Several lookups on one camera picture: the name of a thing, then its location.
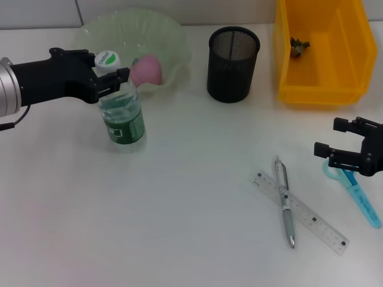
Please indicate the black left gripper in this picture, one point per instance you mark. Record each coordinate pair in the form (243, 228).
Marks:
(54, 79)

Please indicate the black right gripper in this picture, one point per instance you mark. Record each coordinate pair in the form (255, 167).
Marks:
(374, 155)

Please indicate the pink peach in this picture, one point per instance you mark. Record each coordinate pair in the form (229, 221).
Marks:
(148, 70)

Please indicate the light blue scissors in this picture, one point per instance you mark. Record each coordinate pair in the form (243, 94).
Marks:
(362, 200)

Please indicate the clear green-label water bottle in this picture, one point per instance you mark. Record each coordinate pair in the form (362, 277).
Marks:
(124, 125)

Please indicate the transparent plastic ruler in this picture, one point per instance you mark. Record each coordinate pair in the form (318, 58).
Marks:
(317, 222)

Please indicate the silver retractable pen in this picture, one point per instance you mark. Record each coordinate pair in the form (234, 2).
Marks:
(288, 221)

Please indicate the green plastic wrapper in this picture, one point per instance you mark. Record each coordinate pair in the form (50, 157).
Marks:
(299, 46)

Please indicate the translucent green fruit bowl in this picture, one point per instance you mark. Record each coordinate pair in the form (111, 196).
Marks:
(155, 33)

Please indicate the black mesh pen holder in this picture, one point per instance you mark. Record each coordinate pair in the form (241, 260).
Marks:
(232, 74)

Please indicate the yellow plastic bin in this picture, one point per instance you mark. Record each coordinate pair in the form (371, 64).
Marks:
(329, 74)

